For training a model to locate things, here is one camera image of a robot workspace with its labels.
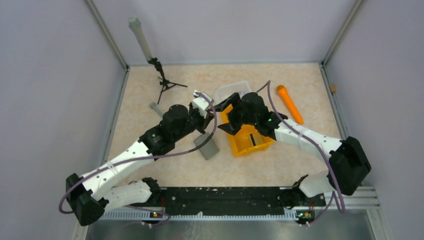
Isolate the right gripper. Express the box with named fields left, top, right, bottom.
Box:
left=210, top=93, right=258, bottom=136

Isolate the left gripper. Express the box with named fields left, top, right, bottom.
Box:
left=173, top=102, right=215, bottom=142

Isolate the grey leather card holder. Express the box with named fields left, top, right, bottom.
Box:
left=193, top=132, right=220, bottom=160

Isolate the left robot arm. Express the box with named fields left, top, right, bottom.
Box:
left=58, top=100, right=217, bottom=226

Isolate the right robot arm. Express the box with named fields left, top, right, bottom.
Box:
left=214, top=92, right=372, bottom=206

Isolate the white plastic bin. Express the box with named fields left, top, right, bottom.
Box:
left=213, top=80, right=252, bottom=104

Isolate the yellow plastic bin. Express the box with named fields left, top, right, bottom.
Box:
left=226, top=125, right=275, bottom=157

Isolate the grey plastic bolt tool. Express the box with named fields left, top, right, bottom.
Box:
left=149, top=102, right=164, bottom=117

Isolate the black mini tripod with tube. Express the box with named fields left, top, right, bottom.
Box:
left=128, top=16, right=188, bottom=104

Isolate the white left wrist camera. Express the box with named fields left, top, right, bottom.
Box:
left=191, top=90, right=214, bottom=119

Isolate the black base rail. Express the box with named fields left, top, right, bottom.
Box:
left=129, top=186, right=327, bottom=218

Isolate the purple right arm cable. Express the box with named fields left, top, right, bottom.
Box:
left=256, top=80, right=346, bottom=226

